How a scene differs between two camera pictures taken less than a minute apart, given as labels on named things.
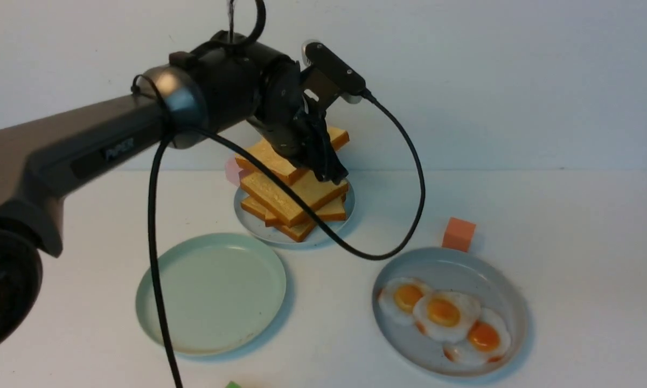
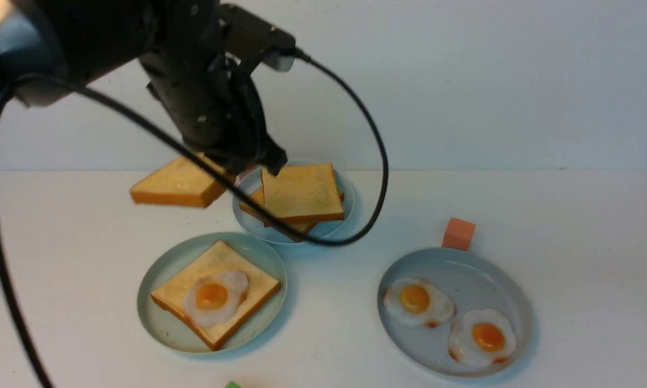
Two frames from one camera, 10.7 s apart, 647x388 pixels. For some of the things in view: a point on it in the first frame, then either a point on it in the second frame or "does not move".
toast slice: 313,194 -> 181,181
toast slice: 286,166 -> 216,293
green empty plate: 220,293 does not move
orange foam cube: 458,235 does not move
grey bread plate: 256,225 does not move
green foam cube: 232,384 does not move
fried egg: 445,316 -> 213,299
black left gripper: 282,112 -> 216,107
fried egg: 488,341 does not move
